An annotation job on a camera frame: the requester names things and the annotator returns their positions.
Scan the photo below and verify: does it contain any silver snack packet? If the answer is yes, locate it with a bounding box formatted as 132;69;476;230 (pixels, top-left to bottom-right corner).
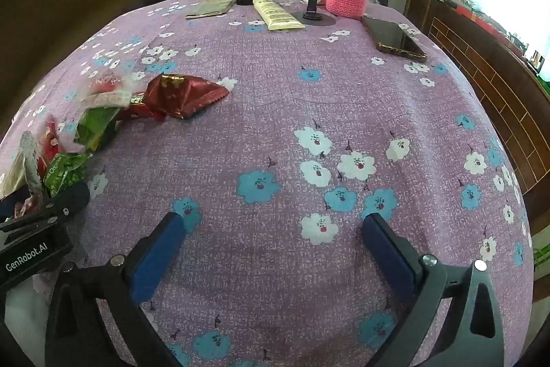
0;131;44;196

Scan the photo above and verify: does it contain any brown wooden cabinet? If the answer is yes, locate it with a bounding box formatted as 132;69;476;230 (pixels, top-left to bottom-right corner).
404;0;550;200

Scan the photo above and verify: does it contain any purple floral tablecloth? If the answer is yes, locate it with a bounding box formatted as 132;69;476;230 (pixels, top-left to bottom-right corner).
0;0;536;367

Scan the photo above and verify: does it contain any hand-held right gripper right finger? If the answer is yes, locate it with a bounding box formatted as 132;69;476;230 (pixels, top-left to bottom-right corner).
362;213;505;367

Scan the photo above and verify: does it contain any white red snack packet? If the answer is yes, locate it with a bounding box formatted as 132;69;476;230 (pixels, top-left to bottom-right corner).
84;77;132;110

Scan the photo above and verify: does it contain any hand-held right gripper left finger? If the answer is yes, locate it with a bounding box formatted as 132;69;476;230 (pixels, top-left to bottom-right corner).
45;211;186;367

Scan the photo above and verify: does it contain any green snack packet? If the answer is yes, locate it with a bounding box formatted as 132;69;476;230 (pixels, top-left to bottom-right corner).
73;107;121;153
43;152;93;198

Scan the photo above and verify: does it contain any red snack bar black label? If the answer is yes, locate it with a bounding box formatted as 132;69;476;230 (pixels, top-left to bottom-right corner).
116;91;166;122

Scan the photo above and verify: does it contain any cream squeeze tube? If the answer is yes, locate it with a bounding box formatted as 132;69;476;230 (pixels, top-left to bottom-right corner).
252;0;305;32

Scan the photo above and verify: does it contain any black smartphone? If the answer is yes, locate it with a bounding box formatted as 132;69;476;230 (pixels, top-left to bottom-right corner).
360;15;428;63

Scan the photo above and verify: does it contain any flat green paper packet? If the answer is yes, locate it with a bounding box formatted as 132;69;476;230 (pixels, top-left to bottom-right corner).
186;0;236;20

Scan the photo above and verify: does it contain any dark red foil snack packet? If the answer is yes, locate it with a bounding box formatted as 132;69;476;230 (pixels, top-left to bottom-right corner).
144;74;230;120

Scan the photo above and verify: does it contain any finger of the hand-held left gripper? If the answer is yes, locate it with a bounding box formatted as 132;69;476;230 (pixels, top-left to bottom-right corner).
42;182;91;220

